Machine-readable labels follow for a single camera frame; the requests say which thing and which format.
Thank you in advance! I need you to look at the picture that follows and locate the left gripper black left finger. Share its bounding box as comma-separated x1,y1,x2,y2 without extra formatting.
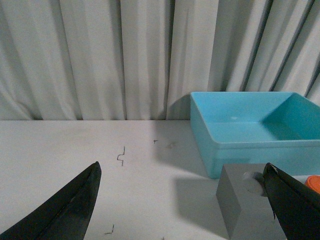
0,162,102,240

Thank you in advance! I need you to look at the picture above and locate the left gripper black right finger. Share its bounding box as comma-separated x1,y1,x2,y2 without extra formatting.
262,162,320,240

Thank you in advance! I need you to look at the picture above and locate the orange cylinder part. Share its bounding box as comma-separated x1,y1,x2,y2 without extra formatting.
305,175,320,194

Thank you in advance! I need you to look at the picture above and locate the gray block part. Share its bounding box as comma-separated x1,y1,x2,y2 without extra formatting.
216,163,286,240

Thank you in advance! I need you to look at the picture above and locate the light blue plastic box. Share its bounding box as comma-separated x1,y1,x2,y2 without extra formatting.
190,92,320,179

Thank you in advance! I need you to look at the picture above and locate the white pleated curtain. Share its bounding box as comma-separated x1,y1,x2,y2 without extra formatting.
0,0,320,120

